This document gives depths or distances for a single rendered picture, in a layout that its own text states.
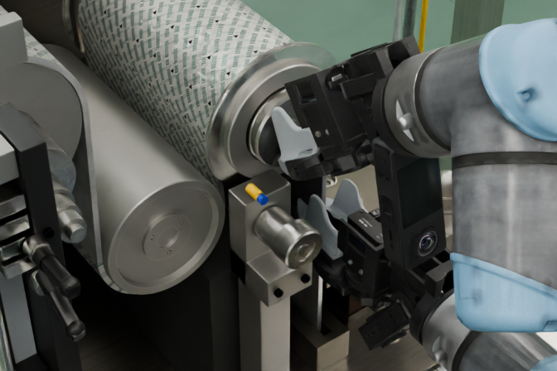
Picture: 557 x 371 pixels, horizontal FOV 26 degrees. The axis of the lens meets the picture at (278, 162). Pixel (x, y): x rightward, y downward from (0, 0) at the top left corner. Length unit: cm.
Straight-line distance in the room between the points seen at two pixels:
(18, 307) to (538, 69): 39
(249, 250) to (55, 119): 24
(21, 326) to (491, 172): 35
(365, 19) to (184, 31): 243
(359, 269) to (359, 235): 5
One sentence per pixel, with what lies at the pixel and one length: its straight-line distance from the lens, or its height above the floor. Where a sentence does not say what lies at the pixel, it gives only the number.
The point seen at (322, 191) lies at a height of 113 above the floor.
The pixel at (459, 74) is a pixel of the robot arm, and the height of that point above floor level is 145.
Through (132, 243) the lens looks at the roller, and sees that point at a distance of 104.
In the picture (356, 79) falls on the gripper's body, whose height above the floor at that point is 138.
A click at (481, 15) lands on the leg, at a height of 81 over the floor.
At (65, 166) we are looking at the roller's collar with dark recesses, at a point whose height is 134.
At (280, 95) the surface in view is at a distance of 102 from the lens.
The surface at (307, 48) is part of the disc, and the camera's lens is 103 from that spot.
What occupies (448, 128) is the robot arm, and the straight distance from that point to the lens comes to 79.
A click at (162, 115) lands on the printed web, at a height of 122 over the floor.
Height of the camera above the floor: 190
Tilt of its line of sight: 40 degrees down
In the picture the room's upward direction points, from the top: straight up
